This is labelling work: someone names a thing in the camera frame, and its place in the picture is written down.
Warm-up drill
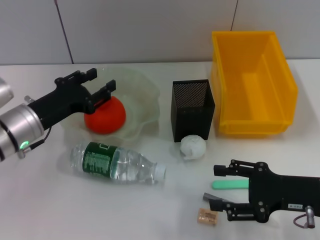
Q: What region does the right gripper connector cable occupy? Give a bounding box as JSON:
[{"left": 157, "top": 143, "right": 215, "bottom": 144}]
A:
[{"left": 293, "top": 205, "right": 317, "bottom": 229}]

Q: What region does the wavy green glass fruit plate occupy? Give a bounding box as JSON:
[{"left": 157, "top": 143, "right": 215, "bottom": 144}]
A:
[{"left": 57, "top": 66, "right": 161, "bottom": 148}]

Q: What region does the beige eraser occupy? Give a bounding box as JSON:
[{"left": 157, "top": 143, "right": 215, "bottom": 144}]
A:
[{"left": 197, "top": 207, "right": 218, "bottom": 224}]

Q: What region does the yellow plastic bin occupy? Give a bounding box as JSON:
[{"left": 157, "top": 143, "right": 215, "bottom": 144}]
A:
[{"left": 209, "top": 30, "right": 299, "bottom": 139}]

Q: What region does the gripper connector cable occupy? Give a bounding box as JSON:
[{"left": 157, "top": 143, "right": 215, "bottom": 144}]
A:
[
  {"left": 18, "top": 95, "right": 54, "bottom": 160},
  {"left": 293, "top": 205, "right": 317, "bottom": 229}
]

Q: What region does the white paper ball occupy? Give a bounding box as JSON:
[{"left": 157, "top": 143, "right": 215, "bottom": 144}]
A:
[{"left": 179, "top": 134, "right": 207, "bottom": 161}]

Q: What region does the grey marker pen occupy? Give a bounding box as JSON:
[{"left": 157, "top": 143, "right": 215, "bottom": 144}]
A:
[{"left": 202, "top": 192, "right": 233, "bottom": 204}]

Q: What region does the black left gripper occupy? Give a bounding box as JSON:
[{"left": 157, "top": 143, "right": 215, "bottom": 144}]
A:
[{"left": 28, "top": 67, "right": 117, "bottom": 131}]

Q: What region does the left gripper connector cable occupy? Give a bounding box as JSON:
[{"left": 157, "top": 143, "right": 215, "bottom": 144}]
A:
[{"left": 18, "top": 95, "right": 54, "bottom": 160}]

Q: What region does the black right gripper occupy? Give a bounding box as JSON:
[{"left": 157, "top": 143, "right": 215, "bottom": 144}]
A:
[{"left": 209, "top": 159, "right": 320, "bottom": 223}]

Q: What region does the red-orange toy fruit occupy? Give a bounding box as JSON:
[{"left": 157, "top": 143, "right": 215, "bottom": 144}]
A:
[{"left": 84, "top": 96, "right": 127, "bottom": 136}]

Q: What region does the clear bottle with green label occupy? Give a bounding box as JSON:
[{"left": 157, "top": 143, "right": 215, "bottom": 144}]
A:
[{"left": 69, "top": 141, "right": 167, "bottom": 186}]

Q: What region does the black mesh pen holder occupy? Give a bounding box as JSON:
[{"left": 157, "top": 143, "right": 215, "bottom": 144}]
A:
[{"left": 170, "top": 79, "right": 216, "bottom": 143}]

